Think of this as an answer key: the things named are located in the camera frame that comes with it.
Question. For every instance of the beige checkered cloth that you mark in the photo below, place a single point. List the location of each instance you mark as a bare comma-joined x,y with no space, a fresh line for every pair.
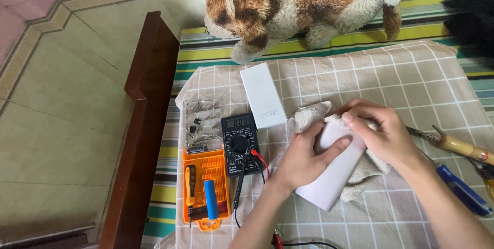
405,83

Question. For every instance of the small black cylindrical battery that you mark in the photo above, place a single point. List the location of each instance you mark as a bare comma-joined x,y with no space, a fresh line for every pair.
197,149

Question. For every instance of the white rectangular power bank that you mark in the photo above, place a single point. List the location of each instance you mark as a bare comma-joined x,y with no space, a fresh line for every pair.
263,95

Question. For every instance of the white power bank casing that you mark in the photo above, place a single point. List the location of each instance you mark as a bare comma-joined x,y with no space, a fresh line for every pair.
334,177

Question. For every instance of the black digital multimeter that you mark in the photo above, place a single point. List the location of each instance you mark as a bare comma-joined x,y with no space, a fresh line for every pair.
238,144

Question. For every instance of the clear plastic bit tray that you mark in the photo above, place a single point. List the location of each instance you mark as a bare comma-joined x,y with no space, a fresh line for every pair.
202,121

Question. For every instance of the small beige rag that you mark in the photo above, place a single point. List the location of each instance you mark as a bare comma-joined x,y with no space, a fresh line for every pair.
308,115

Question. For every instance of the striped colourful mat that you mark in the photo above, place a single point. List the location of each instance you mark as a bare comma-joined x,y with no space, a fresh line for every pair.
200,50

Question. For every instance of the person's left hand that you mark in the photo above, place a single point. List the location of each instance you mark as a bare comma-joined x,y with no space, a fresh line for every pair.
303,162

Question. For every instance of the brown and white plush dog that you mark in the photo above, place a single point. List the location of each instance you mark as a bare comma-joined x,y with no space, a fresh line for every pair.
285,5

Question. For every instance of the red multimeter lead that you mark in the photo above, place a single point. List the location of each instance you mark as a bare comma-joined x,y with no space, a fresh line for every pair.
260,159

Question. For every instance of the person's right hand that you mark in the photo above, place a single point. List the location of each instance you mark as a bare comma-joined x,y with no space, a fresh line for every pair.
382,135

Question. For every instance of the black multimeter probe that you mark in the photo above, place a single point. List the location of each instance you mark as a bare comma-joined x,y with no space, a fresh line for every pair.
240,183

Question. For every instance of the red multimeter probe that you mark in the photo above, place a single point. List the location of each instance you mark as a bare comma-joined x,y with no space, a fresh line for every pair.
278,240

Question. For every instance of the dark wooden bed frame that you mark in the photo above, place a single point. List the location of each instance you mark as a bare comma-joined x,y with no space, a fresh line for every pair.
142,133

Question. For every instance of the grey metal bar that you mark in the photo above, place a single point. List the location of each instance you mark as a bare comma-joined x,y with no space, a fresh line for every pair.
46,234

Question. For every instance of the orange screwdriver bit case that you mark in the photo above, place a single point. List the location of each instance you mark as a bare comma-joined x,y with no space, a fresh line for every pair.
210,168

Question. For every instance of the blue cylindrical battery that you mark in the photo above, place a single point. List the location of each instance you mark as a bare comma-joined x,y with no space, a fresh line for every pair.
210,199

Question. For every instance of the black fluffy object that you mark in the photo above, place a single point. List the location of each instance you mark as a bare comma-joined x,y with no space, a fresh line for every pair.
472,21

